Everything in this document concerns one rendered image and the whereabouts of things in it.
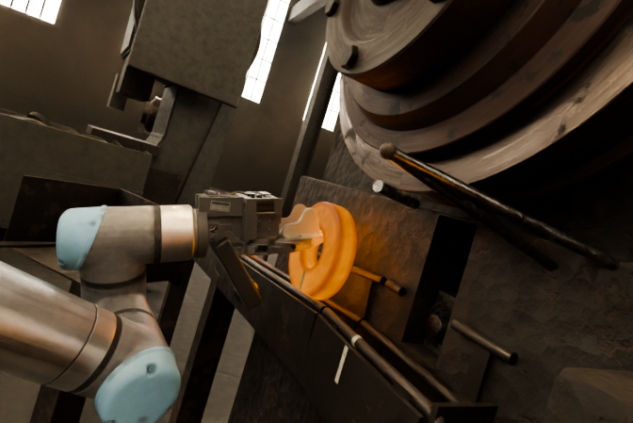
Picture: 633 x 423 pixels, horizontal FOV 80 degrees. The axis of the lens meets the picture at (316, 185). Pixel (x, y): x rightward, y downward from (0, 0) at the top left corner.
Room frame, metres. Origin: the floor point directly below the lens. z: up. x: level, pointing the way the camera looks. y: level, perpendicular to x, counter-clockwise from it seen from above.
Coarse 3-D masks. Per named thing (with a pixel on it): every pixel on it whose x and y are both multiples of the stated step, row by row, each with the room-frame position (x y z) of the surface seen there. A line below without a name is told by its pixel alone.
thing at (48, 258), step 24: (24, 192) 0.71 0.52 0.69; (48, 192) 0.75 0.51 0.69; (72, 192) 0.79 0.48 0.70; (96, 192) 0.83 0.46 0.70; (120, 192) 0.88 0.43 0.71; (24, 216) 0.72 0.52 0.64; (48, 216) 0.76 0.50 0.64; (24, 240) 0.73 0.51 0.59; (48, 240) 0.77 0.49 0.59; (48, 264) 0.64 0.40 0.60; (168, 264) 0.72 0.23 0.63; (72, 288) 0.70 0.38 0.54; (48, 408) 0.69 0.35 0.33; (72, 408) 0.71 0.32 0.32
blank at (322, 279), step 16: (320, 208) 0.61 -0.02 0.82; (336, 208) 0.58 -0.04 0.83; (320, 224) 0.60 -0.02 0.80; (336, 224) 0.56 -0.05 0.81; (352, 224) 0.57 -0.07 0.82; (336, 240) 0.54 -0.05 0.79; (352, 240) 0.55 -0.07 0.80; (304, 256) 0.62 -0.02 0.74; (320, 256) 0.57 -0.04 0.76; (336, 256) 0.53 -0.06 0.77; (352, 256) 0.54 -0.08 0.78; (304, 272) 0.59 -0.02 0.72; (320, 272) 0.55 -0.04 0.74; (336, 272) 0.54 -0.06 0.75; (304, 288) 0.58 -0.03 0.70; (320, 288) 0.54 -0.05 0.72; (336, 288) 0.55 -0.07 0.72
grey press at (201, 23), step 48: (144, 0) 2.54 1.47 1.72; (192, 0) 2.64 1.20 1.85; (240, 0) 2.82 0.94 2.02; (144, 48) 2.53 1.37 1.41; (192, 48) 2.69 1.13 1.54; (240, 48) 2.88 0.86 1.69; (144, 96) 2.95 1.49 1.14; (192, 96) 3.01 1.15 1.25; (240, 96) 3.24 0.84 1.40; (144, 144) 2.80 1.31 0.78; (192, 144) 3.07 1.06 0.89; (144, 192) 2.92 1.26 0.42; (192, 192) 3.13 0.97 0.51
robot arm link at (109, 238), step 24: (72, 216) 0.44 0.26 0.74; (96, 216) 0.44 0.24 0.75; (120, 216) 0.46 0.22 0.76; (144, 216) 0.47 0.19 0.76; (72, 240) 0.42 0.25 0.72; (96, 240) 0.43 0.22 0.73; (120, 240) 0.45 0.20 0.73; (144, 240) 0.46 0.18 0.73; (72, 264) 0.43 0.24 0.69; (96, 264) 0.44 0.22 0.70; (120, 264) 0.45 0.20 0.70; (144, 264) 0.49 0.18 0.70
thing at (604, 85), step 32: (608, 64) 0.25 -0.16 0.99; (576, 96) 0.26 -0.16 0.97; (608, 96) 0.25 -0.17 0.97; (352, 128) 0.53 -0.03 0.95; (512, 128) 0.30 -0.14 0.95; (544, 128) 0.28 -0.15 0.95; (576, 128) 0.26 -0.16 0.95; (608, 128) 0.28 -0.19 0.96; (384, 160) 0.44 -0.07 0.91; (448, 160) 0.35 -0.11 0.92; (480, 160) 0.32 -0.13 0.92; (512, 160) 0.30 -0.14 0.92; (544, 160) 0.30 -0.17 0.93; (576, 160) 0.31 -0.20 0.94; (416, 192) 0.39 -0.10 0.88
